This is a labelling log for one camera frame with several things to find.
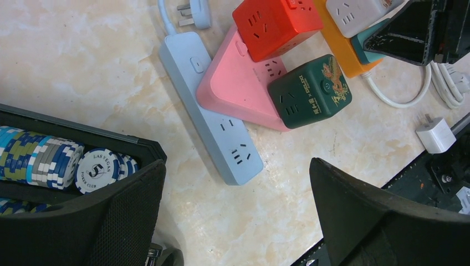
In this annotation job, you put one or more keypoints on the white plug adapter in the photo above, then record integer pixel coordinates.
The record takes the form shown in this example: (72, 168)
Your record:
(435, 135)

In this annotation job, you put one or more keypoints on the poker chip stack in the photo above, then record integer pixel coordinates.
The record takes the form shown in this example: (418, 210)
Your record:
(37, 159)

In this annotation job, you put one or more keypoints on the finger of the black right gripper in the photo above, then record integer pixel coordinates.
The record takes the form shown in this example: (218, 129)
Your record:
(410, 35)

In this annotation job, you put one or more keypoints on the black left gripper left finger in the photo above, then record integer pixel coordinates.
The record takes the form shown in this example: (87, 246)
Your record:
(111, 226)

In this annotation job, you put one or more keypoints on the white cube socket adapter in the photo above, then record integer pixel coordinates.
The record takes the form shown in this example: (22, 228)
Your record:
(353, 16)

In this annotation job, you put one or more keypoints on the pink triangular power strip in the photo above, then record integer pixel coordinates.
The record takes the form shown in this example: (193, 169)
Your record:
(236, 86)

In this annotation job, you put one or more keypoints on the red cube socket adapter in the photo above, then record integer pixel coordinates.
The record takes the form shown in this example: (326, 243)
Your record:
(270, 28)

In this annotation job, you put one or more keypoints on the dark green cube adapter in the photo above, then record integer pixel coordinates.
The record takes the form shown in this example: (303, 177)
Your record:
(312, 92)

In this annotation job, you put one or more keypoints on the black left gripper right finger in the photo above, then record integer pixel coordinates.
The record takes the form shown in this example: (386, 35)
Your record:
(365, 225)

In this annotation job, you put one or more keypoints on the white blue five chip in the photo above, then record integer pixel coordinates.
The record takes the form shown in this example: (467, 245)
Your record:
(96, 169)

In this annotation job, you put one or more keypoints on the orange power strip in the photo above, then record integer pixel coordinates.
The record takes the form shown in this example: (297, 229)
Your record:
(340, 46)

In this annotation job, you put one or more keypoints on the light blue power strip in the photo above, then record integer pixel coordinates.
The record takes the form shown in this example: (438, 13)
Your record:
(186, 59)

